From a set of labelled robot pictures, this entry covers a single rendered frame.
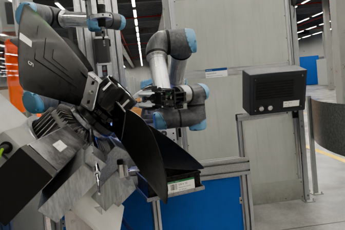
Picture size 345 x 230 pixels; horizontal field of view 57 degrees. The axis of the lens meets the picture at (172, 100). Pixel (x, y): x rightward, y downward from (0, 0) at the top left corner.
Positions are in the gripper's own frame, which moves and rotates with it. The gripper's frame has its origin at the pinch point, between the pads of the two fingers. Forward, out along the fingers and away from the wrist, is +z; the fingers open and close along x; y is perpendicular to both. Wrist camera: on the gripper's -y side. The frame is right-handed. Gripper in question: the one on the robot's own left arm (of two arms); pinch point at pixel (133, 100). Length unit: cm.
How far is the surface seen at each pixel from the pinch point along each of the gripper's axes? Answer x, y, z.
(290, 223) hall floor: 122, -24, -166
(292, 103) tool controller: 7, 25, -69
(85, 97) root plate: -5.1, 16.1, 26.7
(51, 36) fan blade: -20.7, 18.7, 35.6
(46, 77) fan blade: -11.6, 23.7, 39.2
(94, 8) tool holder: -30.9, 2.0, 14.7
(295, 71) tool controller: -7, 27, -68
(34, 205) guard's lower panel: 82, -121, 0
